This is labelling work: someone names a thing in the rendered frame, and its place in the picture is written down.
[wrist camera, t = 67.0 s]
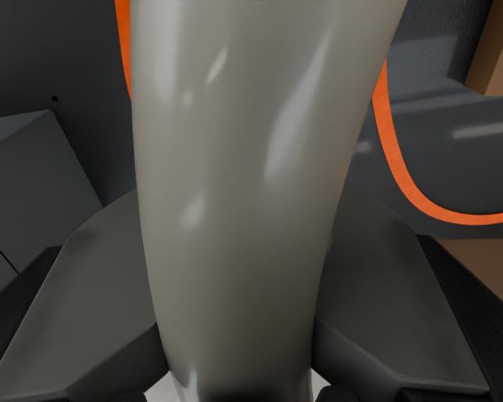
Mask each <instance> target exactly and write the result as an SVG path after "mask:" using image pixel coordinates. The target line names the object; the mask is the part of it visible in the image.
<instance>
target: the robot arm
mask: <svg viewBox="0 0 503 402"><path fill-rule="evenodd" d="M311 368H312V369H313V370H314V371H315V372H316V373H318V374H319V375H320V376H321V377H322V378H323V379H324V380H326V381H327V382H328V383H329V384H331V385H328V386H325V387H323V388H322V389H321V390H320V392H319V394H318V397H317V399H316V401H315V402H503V301H502V300H501V299H500V298H499V297H498V296H497V295H496V294H495V293H494V292H493V291H492V290H491V289H490V288H489V287H487V286H486V285H485V284H484V283H483V282H482V281H481V280H480V279H479V278H478V277H476V276H475V275H474V274H473V273H472V272H471V271H470V270H469V269H468V268H467V267H466V266H464V265H463V264H462V263H461V262H460V261H459V260H458V259H457V258H456V257H454V256H453V255H452V254H451V253H450V252H449V251H448V250H447V249H446V248H445V247H444V246H443V245H442V244H441V243H440V242H439V241H438V240H437V239H436V238H435V237H434V236H432V235H428V234H417V233H416V232H415V231H414V230H413V229H412V228H411V227H410V226H409V225H408V224H407V223H406V222H405V221H404V220H403V219H402V218H401V217H399V216H398V215H397V214H396V213H395V212H393V211H392V210H391V209H390V208H389V207H387V206H386V205H385V204H383V203H381V202H380V201H379V200H377V199H376V198H374V197H373V196H371V195H369V194H367V193H366V192H364V191H362V190H361V189H359V188H357V187H356V186H354V185H353V184H351V183H349V182H347V181H346V180H345V182H344V185H343V190H342V193H341V196H340V199H339V204H338V206H337V210H336V213H335V219H334V222H333V226H332V229H331V235H330V238H329V242H328V245H327V251H326V255H325V258H324V263H323V270H322V273H321V278H320V283H319V292H318V297H317V302H316V309H315V320H314V328H313V338H312V349H311ZM168 371H169V367H168V362H167V360H166V357H165V354H164V349H163V345H162V342H161V339H160V333H159V329H158V325H157V322H156V315H155V311H154V307H153V303H152V295H151V290H150V286H149V277H148V271H147V266H146V261H145V250H144V244H143V238H142V233H141V221H140V212H139V205H138V197H137V188H135V189H133V190H132V191H130V192H129V193H127V194H126V195H123V196H122V197H120V198H119V199H117V200H116V201H114V202H113V203H111V204H109V205H108V206H107V207H105V208H103V209H102V210H101V211H99V212H97V213H96V214H95V215H94V216H93V217H91V218H90V219H89V220H87V221H86V222H85V223H84V224H83V225H81V226H80V227H79V228H78V229H77V230H76V231H75V232H74V233H73V234H72V235H70V236H69V237H68V238H67V239H66V241H65V242H64V243H63V244H62V245H61V246H50V247H46V248H45V249H44V250H43V251H42V252H41V253H40V254H39V255H38V256H37V257H36V258H35V259H34V260H33V261H32V262H31V263H30V264H28V265H27V266H26V267H25V268H24V269H23V270H22V271H21V272H20V273H19V274H17V275H16V276H15V277H14V278H13V279H12V280H11V281H10V282H9V283H8V284H6V285H5V286H4V287H3V288H2V289H1V290H0V402H148V401H147V399H146V397H145V394H144V393H145V392H147V391H148V390H149V389H150V388H151V387H152V386H153V385H154V384H155V383H157V382H158V381H159V380H160V379H161V378H163V377H164V376H165V375H166V374H167V373H168Z"/></svg>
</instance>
